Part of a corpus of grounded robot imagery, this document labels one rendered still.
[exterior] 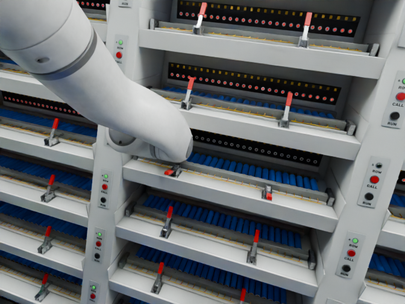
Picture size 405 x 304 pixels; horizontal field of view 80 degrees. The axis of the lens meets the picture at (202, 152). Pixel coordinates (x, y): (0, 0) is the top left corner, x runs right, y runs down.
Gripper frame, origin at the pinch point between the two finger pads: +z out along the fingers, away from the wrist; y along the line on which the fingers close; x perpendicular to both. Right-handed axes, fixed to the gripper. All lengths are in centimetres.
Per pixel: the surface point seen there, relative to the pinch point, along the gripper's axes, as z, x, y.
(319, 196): -1.3, 3.8, -43.3
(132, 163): -3.1, 7.1, 11.0
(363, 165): -9, -6, -49
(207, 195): -4.2, 10.7, -13.8
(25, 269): 13, 59, 53
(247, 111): -3.9, -14.9, -19.6
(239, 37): -10.1, -32.7, -13.6
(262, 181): -1.7, 3.5, -27.9
